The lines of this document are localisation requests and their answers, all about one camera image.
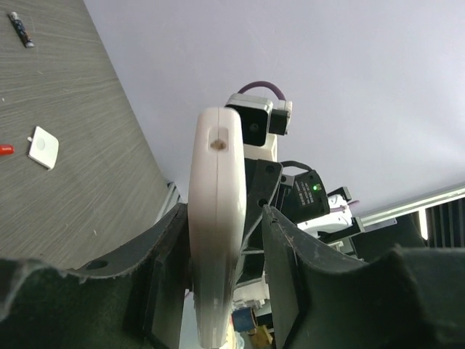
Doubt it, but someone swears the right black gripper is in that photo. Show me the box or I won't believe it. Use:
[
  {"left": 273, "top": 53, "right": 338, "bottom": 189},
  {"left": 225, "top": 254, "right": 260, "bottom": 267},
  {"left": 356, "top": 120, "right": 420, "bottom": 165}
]
[{"left": 235, "top": 159, "right": 291, "bottom": 289}]

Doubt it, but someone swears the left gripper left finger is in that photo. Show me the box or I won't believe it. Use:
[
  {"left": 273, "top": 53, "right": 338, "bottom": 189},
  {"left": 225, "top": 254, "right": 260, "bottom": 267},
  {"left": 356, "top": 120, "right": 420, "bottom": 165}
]
[{"left": 1, "top": 204, "right": 188, "bottom": 348}]

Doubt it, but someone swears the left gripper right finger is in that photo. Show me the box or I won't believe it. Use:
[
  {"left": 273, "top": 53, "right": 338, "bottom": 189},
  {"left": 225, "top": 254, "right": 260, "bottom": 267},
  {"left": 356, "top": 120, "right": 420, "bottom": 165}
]
[{"left": 268, "top": 213, "right": 464, "bottom": 348}]

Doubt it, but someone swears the white remote control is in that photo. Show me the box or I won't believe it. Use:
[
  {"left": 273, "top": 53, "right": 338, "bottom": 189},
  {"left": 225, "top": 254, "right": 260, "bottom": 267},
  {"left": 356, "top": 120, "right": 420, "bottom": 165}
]
[{"left": 187, "top": 107, "right": 247, "bottom": 348}]

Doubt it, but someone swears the white remote battery cover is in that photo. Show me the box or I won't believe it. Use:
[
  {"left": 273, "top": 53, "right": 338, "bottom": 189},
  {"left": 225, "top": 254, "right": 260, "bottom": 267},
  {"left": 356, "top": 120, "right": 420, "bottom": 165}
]
[{"left": 28, "top": 126, "right": 60, "bottom": 170}]

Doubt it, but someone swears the red orange battery lower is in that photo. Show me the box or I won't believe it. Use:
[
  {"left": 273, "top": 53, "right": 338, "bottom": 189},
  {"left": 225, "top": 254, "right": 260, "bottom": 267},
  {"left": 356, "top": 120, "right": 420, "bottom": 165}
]
[{"left": 0, "top": 144, "right": 15, "bottom": 156}]

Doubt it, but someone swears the black battery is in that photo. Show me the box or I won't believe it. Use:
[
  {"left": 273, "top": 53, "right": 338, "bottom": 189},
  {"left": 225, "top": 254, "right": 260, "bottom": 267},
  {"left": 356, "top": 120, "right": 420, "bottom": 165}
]
[{"left": 7, "top": 12, "right": 34, "bottom": 48}]

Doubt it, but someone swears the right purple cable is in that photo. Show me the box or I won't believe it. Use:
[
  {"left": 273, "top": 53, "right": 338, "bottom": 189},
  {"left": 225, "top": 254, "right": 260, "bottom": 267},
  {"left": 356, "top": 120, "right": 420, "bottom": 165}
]
[{"left": 238, "top": 80, "right": 288, "bottom": 101}]

